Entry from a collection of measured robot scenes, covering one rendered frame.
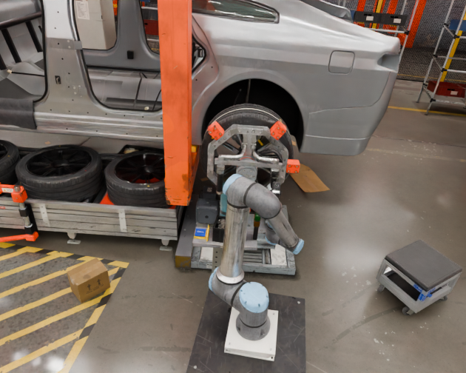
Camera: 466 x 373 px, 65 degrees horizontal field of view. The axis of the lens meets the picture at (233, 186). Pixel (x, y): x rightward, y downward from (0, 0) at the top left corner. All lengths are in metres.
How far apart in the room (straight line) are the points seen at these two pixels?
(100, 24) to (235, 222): 5.76
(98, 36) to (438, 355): 6.48
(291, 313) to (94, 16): 5.97
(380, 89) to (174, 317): 2.16
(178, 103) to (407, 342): 2.12
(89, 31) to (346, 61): 5.25
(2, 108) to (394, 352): 3.31
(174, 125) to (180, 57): 0.42
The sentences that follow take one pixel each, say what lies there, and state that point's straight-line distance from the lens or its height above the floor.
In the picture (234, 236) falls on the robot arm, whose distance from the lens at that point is 1.77.
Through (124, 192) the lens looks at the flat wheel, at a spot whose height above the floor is 0.45.
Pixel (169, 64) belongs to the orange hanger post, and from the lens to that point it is 2.21.
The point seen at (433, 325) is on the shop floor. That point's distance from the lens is 3.02.
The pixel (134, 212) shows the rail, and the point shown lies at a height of 0.37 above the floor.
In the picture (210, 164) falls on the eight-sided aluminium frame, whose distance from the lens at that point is 2.50.
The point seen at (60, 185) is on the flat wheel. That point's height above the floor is 0.47.
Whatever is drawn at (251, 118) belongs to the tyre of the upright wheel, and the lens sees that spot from 2.43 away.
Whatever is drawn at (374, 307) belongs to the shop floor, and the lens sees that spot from 2.93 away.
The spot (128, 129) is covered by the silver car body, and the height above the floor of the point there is 0.84.
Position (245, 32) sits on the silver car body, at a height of 1.61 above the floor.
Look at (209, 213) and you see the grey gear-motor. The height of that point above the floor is 0.36.
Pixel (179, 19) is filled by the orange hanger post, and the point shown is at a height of 1.75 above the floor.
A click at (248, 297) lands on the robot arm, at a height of 0.63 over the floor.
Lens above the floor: 2.07
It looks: 33 degrees down
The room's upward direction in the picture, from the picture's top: 4 degrees clockwise
